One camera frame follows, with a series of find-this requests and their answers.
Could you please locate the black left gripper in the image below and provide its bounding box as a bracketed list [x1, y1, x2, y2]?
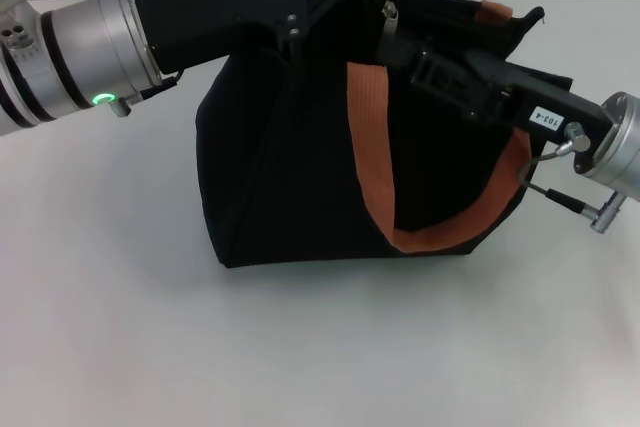
[133, 0, 352, 74]

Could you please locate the silver zipper pull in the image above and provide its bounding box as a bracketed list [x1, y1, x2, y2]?
[380, 0, 402, 44]

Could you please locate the right gripper cable with plugs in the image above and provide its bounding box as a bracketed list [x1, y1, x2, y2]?
[516, 120, 627, 236]

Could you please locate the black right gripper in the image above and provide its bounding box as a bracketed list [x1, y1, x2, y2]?
[376, 33, 611, 149]

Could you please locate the black bag with orange handles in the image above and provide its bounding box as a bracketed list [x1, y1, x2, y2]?
[195, 0, 575, 270]

